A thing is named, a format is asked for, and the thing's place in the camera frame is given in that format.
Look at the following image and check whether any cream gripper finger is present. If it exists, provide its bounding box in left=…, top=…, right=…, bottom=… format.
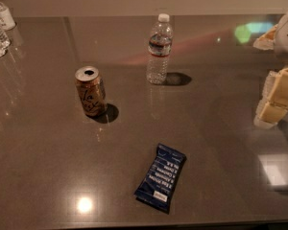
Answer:
left=253, top=66, right=288, bottom=129
left=253, top=24, right=277, bottom=50

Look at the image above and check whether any blue rxbar blueberry wrapper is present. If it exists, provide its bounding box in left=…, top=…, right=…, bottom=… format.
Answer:
left=134, top=144, right=186, bottom=214

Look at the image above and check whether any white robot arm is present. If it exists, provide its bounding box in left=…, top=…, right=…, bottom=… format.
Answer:
left=253, top=11, right=288, bottom=129

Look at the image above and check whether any clear plastic water bottle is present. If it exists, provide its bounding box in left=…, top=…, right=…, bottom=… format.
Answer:
left=146, top=13, right=174, bottom=84

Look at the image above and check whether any white labelled bottle background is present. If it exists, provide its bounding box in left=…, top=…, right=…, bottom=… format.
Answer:
left=0, top=2, right=15, bottom=31

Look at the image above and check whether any orange La Croix can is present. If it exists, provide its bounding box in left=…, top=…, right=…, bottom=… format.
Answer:
left=75, top=66, right=108, bottom=117

